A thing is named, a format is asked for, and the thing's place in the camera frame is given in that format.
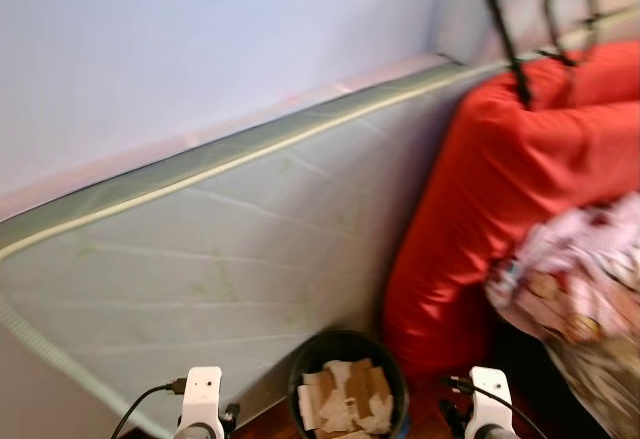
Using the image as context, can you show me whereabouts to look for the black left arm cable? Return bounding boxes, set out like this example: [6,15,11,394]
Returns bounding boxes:
[110,379,187,439]

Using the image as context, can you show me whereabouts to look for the brown cardboard scraps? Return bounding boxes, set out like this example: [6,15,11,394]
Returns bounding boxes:
[298,359,396,438]

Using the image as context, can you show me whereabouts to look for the white handbag with black straps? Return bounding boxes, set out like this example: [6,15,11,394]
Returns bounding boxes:
[455,0,603,110]

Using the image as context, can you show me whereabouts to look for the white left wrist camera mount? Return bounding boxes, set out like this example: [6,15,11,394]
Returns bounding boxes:
[180,366,227,430]

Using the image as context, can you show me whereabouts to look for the pink cartoon print blanket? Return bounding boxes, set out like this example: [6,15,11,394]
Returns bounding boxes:
[485,194,640,345]

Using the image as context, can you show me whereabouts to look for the black round waste bin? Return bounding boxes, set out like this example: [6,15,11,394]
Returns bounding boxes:
[288,331,411,439]

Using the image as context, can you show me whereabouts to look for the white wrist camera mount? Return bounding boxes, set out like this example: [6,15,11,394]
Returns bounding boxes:
[468,366,517,435]
[180,366,227,430]

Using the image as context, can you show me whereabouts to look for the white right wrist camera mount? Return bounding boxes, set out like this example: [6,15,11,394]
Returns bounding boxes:
[468,366,517,435]

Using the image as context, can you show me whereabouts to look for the red fabric cushion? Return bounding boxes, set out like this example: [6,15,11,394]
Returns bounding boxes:
[540,41,640,110]
[382,59,640,380]

